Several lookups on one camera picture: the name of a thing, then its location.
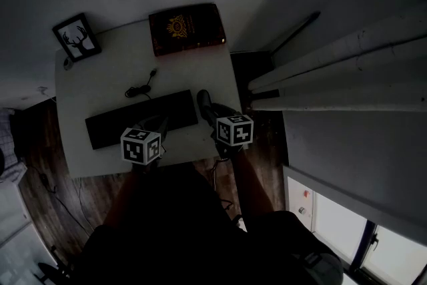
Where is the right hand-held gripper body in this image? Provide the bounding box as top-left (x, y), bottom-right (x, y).
top-left (211, 113), bottom-right (255, 160)

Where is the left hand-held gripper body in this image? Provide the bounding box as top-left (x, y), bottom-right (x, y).
top-left (120, 127), bottom-right (167, 166)

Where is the black keyboard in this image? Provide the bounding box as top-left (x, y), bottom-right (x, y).
top-left (85, 89), bottom-right (199, 150)

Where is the person's right forearm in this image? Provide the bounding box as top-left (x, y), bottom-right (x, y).
top-left (230, 150), bottom-right (276, 216)

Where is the person's left forearm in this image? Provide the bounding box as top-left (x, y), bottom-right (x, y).
top-left (105, 165), bottom-right (151, 228)

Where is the brown hardcover book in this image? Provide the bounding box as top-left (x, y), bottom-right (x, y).
top-left (148, 3), bottom-right (227, 57)

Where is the person's black shirt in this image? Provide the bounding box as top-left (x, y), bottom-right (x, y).
top-left (71, 163), bottom-right (314, 285)

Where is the white vertical pipe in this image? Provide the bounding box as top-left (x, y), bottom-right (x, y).
top-left (247, 28), bottom-right (427, 93)
top-left (250, 85), bottom-right (427, 113)

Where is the thin black pole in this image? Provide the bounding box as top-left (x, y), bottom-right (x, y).
top-left (270, 11), bottom-right (322, 56)

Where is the black framed deer picture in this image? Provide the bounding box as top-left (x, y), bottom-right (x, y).
top-left (51, 12), bottom-right (103, 63)

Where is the plaid bedding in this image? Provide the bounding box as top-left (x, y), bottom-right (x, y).
top-left (0, 108), bottom-right (29, 183)

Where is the white cabinet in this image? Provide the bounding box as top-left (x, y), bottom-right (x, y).
top-left (0, 176), bottom-right (59, 285)

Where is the black round stool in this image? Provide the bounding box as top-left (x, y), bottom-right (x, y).
top-left (35, 245), bottom-right (73, 284)

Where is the grey waist bag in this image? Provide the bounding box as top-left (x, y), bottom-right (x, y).
top-left (293, 250), bottom-right (344, 285)

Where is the black usb cable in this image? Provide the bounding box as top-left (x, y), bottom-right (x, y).
top-left (124, 68), bottom-right (159, 101)

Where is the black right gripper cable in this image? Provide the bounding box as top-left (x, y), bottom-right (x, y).
top-left (209, 158), bottom-right (236, 211)

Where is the black floor cable with adapter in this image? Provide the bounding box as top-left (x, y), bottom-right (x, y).
top-left (31, 165), bottom-right (96, 238)

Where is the window with dark frame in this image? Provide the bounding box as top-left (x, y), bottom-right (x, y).
top-left (286, 176), bottom-right (427, 285)

